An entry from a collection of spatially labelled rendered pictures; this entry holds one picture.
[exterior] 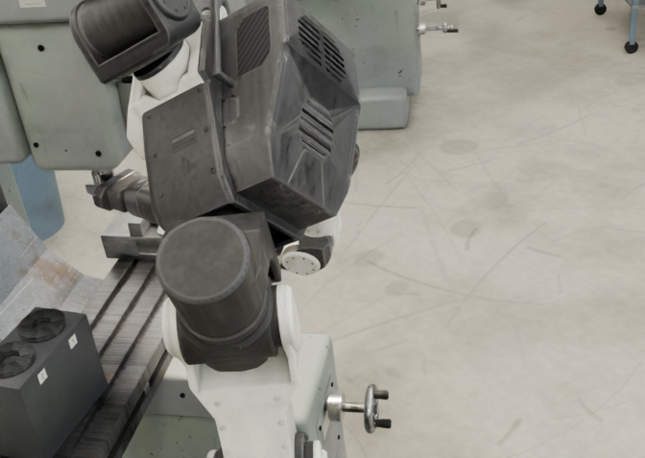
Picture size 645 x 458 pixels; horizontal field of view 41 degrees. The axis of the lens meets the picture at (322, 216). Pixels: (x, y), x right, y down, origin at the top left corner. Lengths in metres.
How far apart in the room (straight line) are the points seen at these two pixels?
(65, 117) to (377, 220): 2.45
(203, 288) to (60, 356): 0.73
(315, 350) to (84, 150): 0.76
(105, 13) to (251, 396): 0.57
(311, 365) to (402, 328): 1.28
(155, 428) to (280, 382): 0.87
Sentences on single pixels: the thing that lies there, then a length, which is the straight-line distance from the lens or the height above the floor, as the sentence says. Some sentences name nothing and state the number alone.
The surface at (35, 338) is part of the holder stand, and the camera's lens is 1.71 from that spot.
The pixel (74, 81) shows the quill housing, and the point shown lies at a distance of 1.72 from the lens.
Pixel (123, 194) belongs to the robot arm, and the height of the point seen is 1.25.
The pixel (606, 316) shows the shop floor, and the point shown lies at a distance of 3.43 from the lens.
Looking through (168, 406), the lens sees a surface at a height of 0.76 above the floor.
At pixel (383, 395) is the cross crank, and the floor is 0.68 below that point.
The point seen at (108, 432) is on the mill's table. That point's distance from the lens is 1.76.
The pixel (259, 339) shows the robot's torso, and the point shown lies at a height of 1.38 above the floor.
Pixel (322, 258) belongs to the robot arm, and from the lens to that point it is 1.70.
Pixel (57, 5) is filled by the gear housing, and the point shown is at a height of 1.66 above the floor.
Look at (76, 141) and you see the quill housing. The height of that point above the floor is 1.39.
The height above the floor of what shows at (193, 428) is 0.68.
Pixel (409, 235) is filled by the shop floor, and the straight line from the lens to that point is 3.88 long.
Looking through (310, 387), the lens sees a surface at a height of 0.72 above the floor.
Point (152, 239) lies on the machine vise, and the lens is 2.17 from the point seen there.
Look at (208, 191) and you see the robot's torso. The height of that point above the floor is 1.53.
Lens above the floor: 2.08
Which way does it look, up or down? 31 degrees down
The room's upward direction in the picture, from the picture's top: 7 degrees counter-clockwise
